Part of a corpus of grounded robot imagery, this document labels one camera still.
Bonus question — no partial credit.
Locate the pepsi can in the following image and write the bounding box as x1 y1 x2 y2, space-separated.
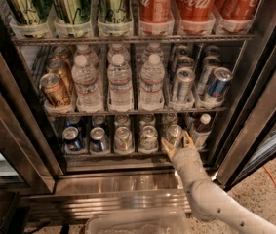
62 126 84 151
90 127 110 154

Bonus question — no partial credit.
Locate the wire shelf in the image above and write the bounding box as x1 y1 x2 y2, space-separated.
46 107 228 117
12 34 258 46

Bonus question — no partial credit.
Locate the clear plastic bin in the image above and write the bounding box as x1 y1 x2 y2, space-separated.
85 207 190 234

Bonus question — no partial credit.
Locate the right Coca-Cola can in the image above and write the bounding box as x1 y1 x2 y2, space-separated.
221 0 259 20

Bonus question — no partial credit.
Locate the front right Red Bull can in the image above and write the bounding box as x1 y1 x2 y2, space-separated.
204 67 233 103

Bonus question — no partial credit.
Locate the front left Pepsi can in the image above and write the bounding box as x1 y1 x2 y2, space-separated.
62 126 84 151

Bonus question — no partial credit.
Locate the brown iced tea bottle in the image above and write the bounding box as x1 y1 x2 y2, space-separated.
190 113 211 150

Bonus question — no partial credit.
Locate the middle wire shelf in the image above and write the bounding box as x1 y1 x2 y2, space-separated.
46 107 228 117

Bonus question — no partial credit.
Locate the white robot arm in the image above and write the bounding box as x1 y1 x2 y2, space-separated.
161 131 276 234

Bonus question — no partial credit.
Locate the green lacroix can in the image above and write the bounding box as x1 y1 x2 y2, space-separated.
53 0 92 25
99 0 131 24
6 0 47 25

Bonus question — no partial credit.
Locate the front right Pepsi can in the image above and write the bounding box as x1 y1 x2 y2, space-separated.
90 127 110 154

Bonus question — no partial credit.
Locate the right green LaCroix can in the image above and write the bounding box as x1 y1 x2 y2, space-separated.
99 0 131 24

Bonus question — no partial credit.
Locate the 7up can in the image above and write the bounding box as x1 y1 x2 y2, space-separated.
114 126 134 154
139 125 158 153
166 124 183 148

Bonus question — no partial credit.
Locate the front middle water bottle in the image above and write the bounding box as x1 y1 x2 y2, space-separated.
107 54 134 112

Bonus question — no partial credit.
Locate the fridge bottom vent grille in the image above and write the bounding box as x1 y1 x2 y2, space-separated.
22 190 191 222

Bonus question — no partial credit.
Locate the middle green LaCroix can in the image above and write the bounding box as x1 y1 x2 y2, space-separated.
53 0 92 25

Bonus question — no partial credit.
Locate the upper wire shelf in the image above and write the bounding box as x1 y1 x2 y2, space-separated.
12 34 258 46

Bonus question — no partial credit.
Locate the gold soda can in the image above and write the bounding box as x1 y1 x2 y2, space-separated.
47 58 73 95
40 73 70 108

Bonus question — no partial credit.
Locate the open glass fridge door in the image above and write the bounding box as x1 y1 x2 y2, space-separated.
217 53 276 190

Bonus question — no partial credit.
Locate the middle Coca-Cola can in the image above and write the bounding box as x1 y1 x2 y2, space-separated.
177 0 215 22

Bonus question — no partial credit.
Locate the left Coca-Cola can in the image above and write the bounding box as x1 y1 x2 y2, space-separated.
139 0 171 23

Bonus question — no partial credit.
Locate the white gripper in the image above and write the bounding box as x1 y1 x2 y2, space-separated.
161 130 206 179

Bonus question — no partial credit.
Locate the front left Red Bull can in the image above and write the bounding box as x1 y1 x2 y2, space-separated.
172 67 195 103

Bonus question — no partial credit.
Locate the coca-cola can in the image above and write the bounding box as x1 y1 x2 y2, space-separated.
177 0 215 22
221 0 259 20
139 0 171 23

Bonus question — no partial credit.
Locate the water bottle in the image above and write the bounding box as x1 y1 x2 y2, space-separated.
107 54 134 112
139 54 165 111
71 55 103 113

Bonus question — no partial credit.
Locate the left green LaCroix can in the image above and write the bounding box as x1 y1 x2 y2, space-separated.
6 0 47 25

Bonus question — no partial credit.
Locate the front gold soda can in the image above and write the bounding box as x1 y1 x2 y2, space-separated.
40 73 70 108

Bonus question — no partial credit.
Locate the red bull can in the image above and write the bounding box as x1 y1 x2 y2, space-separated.
172 67 195 103
204 67 233 103

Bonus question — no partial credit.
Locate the front left water bottle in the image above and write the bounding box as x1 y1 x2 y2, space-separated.
71 55 103 113

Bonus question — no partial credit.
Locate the front right water bottle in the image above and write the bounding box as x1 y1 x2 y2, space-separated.
139 54 165 111

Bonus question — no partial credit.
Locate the middle gold soda can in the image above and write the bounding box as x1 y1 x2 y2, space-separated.
47 58 73 95

